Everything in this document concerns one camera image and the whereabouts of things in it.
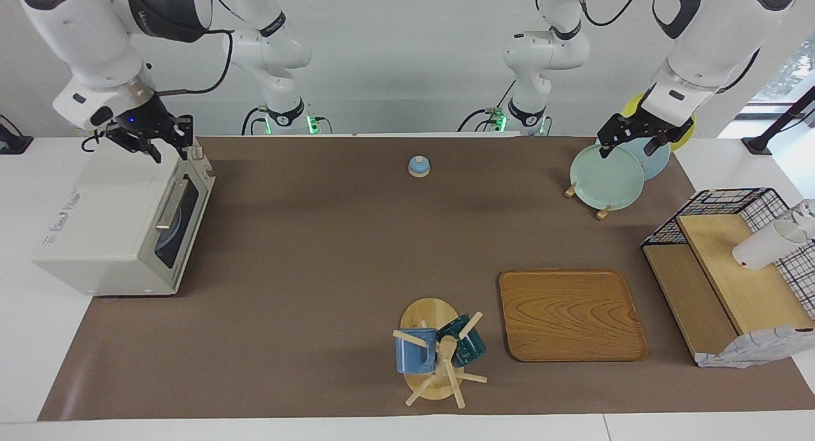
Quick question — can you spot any white toaster oven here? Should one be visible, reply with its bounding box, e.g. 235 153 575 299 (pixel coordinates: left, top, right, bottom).
32 142 216 297

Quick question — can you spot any light blue racked plate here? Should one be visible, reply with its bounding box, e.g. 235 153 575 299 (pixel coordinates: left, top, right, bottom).
614 136 671 181

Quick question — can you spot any yellow plate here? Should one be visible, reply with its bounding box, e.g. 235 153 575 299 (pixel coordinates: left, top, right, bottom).
623 92 696 152

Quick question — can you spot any pale green racked plate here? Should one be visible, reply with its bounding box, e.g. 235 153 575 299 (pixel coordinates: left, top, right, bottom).
570 144 645 211

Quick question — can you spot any wooden plate rack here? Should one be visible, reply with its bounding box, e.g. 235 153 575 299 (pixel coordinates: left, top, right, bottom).
564 181 612 220

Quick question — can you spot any black table clamp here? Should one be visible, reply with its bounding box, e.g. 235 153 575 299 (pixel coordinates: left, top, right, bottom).
0 115 34 155

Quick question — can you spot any white cup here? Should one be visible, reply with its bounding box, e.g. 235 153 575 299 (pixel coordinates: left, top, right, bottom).
732 219 808 270

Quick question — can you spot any clear glass cup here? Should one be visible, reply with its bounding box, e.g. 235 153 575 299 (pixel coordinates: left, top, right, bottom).
790 199 815 238

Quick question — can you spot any wooden serving tray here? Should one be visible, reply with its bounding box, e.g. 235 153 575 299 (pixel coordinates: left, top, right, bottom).
499 269 648 363

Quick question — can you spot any brown table mat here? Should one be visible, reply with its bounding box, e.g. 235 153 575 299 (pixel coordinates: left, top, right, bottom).
38 136 815 421

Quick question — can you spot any grey patterned cloth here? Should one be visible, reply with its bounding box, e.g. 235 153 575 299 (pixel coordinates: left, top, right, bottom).
696 326 815 368

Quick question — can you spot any dark green mug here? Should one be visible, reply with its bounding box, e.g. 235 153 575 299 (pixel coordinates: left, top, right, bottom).
437 314 486 368

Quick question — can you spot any wooden mug tree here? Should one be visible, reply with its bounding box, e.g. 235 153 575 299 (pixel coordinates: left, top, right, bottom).
392 297 488 409

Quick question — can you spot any blue mug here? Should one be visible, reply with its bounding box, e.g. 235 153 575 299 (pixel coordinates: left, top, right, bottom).
395 328 437 374

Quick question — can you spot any black base cable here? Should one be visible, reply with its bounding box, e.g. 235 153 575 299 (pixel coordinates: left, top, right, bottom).
457 78 518 134
241 107 268 136

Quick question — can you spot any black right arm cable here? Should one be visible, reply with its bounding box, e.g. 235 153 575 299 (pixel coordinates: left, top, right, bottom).
156 0 237 97

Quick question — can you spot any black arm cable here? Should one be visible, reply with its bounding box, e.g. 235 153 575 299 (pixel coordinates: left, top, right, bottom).
156 0 237 97
573 0 647 27

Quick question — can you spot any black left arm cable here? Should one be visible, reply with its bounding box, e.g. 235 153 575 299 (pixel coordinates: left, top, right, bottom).
573 0 647 27

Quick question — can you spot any black camera stand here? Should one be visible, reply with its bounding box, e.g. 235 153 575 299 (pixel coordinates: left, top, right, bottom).
742 85 815 155

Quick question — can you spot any wire and wood shelf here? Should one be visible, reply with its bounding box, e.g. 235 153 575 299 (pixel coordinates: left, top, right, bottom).
641 187 815 365

